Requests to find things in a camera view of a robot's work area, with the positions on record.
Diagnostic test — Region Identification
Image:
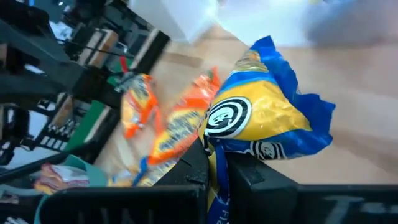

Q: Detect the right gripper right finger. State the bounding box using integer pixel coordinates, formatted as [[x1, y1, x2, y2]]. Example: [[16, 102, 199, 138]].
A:
[[228, 151, 398, 224]]

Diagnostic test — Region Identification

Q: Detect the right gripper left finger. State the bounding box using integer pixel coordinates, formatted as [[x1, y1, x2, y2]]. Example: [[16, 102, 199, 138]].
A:
[[39, 136, 210, 224]]

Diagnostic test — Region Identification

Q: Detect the blue Maruchan ramen pack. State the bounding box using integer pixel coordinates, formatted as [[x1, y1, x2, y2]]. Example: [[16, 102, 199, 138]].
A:
[[198, 35, 336, 224], [107, 155, 187, 188]]

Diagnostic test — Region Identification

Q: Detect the red Maruchan beef ramen pack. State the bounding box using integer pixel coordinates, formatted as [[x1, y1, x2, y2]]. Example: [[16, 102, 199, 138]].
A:
[[33, 162, 90, 196], [119, 73, 163, 140]]

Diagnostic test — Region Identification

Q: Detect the orange Maruchan ramen pack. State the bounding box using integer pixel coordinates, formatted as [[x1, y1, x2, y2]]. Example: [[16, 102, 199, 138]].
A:
[[147, 104, 208, 166], [191, 66, 222, 108]]

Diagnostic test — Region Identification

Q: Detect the teal plastic bin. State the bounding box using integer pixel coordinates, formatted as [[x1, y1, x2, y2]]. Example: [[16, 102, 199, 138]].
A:
[[33, 154, 109, 224]]

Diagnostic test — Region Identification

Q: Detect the green floor mat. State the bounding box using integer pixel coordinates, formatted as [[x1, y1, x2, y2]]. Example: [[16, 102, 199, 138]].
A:
[[63, 99, 108, 152]]

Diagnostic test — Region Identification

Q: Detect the black hazard-striped floor mat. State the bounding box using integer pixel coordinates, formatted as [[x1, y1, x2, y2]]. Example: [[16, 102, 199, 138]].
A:
[[30, 119, 78, 153]]

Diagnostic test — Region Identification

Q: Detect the clear plastic bin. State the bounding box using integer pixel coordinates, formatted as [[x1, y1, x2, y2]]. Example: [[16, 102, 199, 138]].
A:
[[217, 0, 312, 47]]

